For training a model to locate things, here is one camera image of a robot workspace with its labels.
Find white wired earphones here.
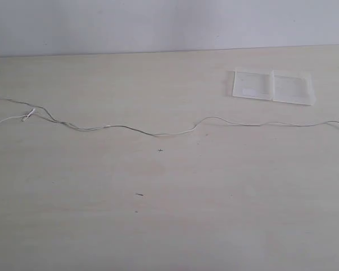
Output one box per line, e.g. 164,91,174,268
0,96,339,137

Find clear plastic storage case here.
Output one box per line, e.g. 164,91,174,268
232,68,316,106

